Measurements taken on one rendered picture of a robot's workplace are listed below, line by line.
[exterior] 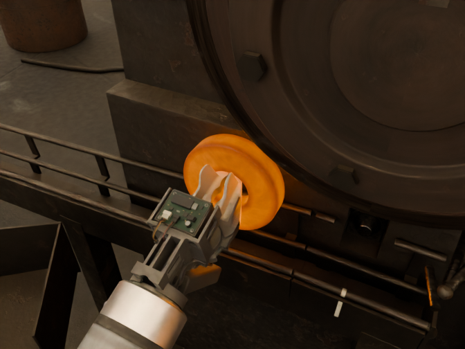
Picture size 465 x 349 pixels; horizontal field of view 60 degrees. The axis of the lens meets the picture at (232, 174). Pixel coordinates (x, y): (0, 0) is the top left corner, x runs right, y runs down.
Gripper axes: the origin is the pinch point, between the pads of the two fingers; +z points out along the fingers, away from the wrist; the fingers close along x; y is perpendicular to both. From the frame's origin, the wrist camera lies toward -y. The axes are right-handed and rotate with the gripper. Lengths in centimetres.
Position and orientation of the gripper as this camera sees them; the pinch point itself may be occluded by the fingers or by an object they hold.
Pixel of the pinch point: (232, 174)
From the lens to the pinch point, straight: 58.4
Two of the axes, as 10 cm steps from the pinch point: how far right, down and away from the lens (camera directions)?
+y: -1.2, -5.6, -8.2
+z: 4.4, -7.7, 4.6
